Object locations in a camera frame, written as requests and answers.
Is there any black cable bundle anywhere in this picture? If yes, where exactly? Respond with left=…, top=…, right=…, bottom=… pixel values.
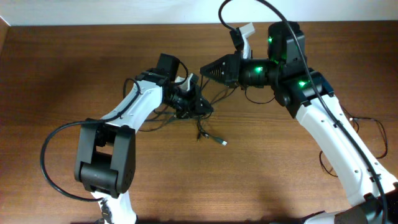
left=138, top=77, right=240, bottom=147

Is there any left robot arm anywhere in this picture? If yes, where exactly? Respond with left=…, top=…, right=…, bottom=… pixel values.
left=74, top=54, right=213, bottom=223

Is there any thin black cable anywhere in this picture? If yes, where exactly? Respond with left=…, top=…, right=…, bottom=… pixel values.
left=318, top=105, right=389, bottom=178

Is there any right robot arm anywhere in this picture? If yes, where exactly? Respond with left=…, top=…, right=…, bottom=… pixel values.
left=200, top=22, right=397, bottom=223

